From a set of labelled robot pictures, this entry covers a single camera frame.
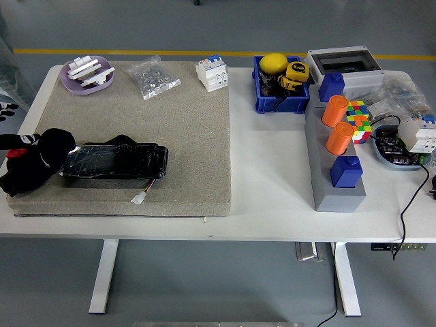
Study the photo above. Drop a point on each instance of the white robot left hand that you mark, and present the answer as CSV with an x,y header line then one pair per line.
x,y
20,140

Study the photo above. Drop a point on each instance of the black rag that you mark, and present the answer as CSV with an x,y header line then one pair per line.
x,y
41,163

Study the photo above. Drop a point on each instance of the black table control panel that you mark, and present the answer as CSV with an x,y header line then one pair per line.
x,y
381,247

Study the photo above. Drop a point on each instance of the purple dish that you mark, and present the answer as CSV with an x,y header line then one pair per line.
x,y
73,87

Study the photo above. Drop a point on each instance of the white ribbed plastic piece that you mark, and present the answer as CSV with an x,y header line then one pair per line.
x,y
81,66

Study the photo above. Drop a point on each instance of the white flat plastic piece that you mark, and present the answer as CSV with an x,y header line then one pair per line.
x,y
98,77

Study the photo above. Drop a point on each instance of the clear bag of metal nuts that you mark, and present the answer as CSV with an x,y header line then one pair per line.
x,y
151,80

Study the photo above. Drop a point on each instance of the grey-brown mat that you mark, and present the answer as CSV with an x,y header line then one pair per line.
x,y
170,136

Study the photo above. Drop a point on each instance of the white table leg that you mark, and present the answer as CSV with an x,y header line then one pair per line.
x,y
345,279
104,279

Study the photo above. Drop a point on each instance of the white circuit breaker blue switches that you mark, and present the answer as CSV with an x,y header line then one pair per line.
x,y
211,75

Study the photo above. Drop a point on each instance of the black hand tools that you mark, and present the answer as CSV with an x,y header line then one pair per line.
x,y
267,86

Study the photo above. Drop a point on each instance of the yellow ball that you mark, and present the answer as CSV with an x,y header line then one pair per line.
x,y
272,63

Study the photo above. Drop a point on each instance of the blue plastic bin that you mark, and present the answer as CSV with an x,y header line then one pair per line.
x,y
286,105

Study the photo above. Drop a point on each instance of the yellow tape measure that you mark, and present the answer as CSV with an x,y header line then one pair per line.
x,y
295,69

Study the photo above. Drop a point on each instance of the blue square block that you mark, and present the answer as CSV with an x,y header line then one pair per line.
x,y
345,172
330,87

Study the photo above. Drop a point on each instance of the orange cylinder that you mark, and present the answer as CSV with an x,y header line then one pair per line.
x,y
334,110
339,139

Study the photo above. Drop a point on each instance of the long grey block holder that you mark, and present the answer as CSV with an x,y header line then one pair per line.
x,y
337,201

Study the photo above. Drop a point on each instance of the colourful puzzle cube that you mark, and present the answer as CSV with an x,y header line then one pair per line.
x,y
357,109
363,129

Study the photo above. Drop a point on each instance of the grey electrical distribution box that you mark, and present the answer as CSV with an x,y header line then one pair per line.
x,y
361,81

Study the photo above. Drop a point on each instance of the blue-grey dish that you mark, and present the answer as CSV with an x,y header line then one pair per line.
x,y
383,158

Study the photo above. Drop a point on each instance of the black electronic modules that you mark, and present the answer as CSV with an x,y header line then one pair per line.
x,y
391,143

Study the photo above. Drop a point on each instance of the clear bag of parts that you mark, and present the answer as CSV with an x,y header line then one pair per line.
x,y
402,92

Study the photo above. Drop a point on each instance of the white circuit breaker cluster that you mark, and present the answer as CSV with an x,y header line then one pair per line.
x,y
419,136

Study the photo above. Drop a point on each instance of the black plug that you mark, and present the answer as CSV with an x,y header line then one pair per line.
x,y
433,184

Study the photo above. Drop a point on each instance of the silver metal bracket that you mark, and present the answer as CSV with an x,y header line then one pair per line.
x,y
308,252

